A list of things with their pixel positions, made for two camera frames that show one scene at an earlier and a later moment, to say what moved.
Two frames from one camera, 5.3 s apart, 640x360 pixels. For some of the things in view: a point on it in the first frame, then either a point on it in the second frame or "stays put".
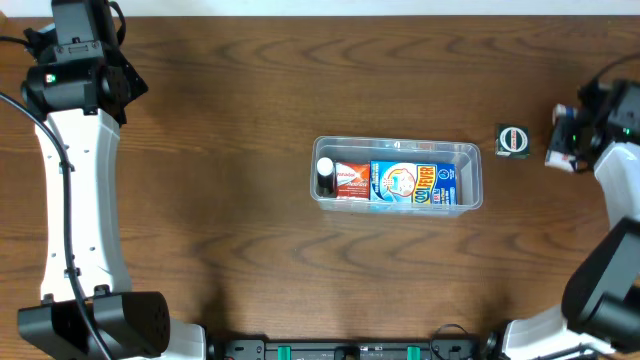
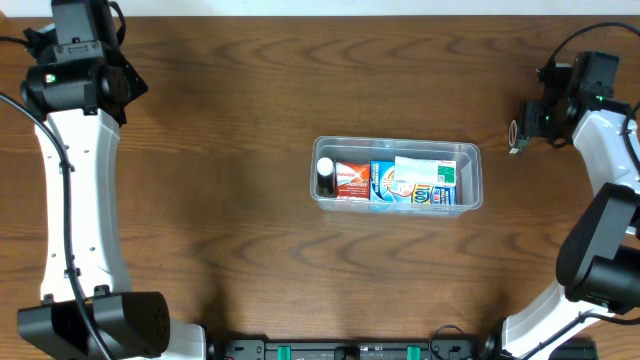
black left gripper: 76,48 stays put
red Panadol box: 352,180 stays put
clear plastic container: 406,176 stays put
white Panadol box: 560,152 → 424,171
